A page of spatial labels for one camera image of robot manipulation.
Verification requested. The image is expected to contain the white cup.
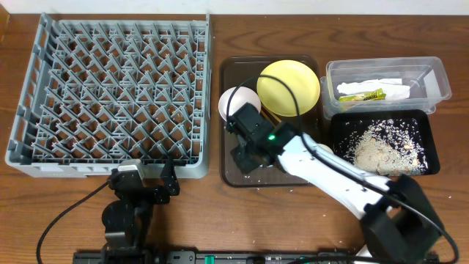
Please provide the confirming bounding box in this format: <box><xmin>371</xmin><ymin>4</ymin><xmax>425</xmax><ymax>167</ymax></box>
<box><xmin>317</xmin><ymin>143</ymin><xmax>333</xmax><ymax>154</ymax></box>

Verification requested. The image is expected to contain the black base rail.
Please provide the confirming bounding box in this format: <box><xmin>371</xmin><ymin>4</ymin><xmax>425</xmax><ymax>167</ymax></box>
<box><xmin>72</xmin><ymin>249</ymin><xmax>350</xmax><ymax>264</ymax></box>

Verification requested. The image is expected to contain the dark brown serving tray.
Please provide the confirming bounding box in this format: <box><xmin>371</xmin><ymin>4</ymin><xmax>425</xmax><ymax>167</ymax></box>
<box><xmin>219</xmin><ymin>55</ymin><xmax>329</xmax><ymax>188</ymax></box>

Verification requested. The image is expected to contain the clear plastic bin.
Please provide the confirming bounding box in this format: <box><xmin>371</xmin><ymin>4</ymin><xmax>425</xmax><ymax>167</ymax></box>
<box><xmin>320</xmin><ymin>56</ymin><xmax>452</xmax><ymax>120</ymax></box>

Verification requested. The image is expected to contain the lower wooden chopstick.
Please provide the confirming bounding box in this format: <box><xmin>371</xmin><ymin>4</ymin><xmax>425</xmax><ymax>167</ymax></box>
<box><xmin>260</xmin><ymin>110</ymin><xmax>281</xmax><ymax>125</ymax></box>

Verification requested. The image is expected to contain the black cable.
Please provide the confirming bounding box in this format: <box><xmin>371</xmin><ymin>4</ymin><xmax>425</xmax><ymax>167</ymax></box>
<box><xmin>225</xmin><ymin>75</ymin><xmax>459</xmax><ymax>264</ymax></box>
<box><xmin>35</xmin><ymin>181</ymin><xmax>110</xmax><ymax>264</ymax></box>

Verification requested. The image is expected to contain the left black cable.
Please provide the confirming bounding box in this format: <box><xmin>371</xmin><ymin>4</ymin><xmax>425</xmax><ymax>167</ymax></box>
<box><xmin>35</xmin><ymin>181</ymin><xmax>110</xmax><ymax>264</ymax></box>

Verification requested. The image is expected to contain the grey dishwasher rack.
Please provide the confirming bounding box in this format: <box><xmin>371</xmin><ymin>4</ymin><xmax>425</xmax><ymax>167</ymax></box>
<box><xmin>5</xmin><ymin>14</ymin><xmax>213</xmax><ymax>179</ymax></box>

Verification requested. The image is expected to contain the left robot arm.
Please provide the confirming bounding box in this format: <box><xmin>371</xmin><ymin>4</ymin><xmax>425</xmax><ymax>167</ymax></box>
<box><xmin>101</xmin><ymin>159</ymin><xmax>180</xmax><ymax>263</ymax></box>

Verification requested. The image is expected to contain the black waste tray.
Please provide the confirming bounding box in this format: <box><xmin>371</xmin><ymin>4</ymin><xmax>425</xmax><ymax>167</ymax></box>
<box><xmin>330</xmin><ymin>110</ymin><xmax>440</xmax><ymax>176</ymax></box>

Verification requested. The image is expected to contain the green snack wrapper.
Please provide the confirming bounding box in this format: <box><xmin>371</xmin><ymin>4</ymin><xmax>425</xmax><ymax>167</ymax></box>
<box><xmin>339</xmin><ymin>89</ymin><xmax>386</xmax><ymax>102</ymax></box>

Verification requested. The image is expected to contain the pink white bowl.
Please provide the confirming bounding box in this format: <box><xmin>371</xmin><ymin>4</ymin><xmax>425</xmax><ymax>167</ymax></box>
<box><xmin>218</xmin><ymin>87</ymin><xmax>262</xmax><ymax>121</ymax></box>

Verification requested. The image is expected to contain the right black cable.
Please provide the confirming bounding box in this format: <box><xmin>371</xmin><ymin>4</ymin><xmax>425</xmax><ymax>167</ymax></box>
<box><xmin>225</xmin><ymin>75</ymin><xmax>459</xmax><ymax>264</ymax></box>

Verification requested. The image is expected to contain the rice food waste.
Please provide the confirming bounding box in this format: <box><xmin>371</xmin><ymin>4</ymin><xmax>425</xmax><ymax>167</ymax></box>
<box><xmin>334</xmin><ymin>118</ymin><xmax>429</xmax><ymax>177</ymax></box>

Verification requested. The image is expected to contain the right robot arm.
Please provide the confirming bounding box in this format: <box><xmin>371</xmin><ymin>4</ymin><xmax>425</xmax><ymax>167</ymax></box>
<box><xmin>225</xmin><ymin>103</ymin><xmax>447</xmax><ymax>263</ymax></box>

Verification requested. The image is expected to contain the yellow plate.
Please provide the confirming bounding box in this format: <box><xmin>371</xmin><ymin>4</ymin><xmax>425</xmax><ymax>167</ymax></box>
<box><xmin>256</xmin><ymin>60</ymin><xmax>320</xmax><ymax>117</ymax></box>

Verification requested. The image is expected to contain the white napkin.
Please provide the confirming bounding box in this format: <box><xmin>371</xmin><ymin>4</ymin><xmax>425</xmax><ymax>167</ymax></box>
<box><xmin>337</xmin><ymin>78</ymin><xmax>410</xmax><ymax>100</ymax></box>

